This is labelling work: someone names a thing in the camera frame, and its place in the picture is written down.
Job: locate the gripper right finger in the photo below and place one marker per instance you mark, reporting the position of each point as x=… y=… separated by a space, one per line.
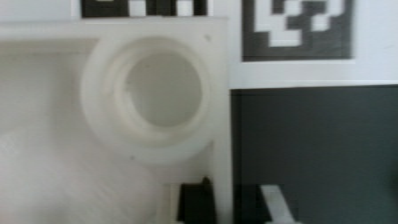
x=281 y=216

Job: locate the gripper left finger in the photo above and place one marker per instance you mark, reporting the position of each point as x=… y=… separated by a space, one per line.
x=195 y=204

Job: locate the white chair seat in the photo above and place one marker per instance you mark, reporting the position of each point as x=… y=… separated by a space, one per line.
x=114 y=119

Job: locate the white marker sheet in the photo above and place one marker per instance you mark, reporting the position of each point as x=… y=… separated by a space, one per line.
x=304 y=42

